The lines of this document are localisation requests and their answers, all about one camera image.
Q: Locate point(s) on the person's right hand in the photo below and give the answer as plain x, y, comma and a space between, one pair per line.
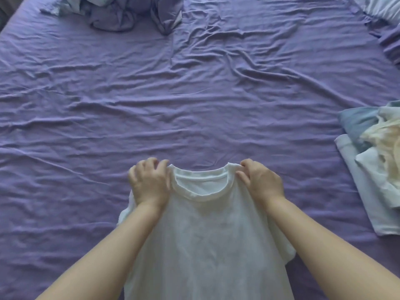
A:
264, 184

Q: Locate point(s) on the person's left hand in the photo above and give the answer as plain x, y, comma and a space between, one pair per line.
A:
151, 184

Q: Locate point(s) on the white t-shirt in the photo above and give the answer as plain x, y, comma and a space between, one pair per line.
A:
212, 240

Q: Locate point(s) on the white jeans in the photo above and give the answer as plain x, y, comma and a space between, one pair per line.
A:
362, 190

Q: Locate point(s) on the purple sheet bed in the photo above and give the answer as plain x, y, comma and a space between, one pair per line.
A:
187, 90

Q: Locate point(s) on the light blue denim jeans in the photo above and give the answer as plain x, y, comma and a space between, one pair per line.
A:
356, 124

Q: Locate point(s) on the pale yellow garment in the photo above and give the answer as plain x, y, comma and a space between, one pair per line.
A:
387, 143

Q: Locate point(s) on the person's left forearm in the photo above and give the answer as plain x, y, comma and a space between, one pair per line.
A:
100, 256

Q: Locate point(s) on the person's right forearm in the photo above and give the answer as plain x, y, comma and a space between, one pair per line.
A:
331, 253

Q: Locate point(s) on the crumpled purple grey quilt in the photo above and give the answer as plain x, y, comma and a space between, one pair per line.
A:
125, 12

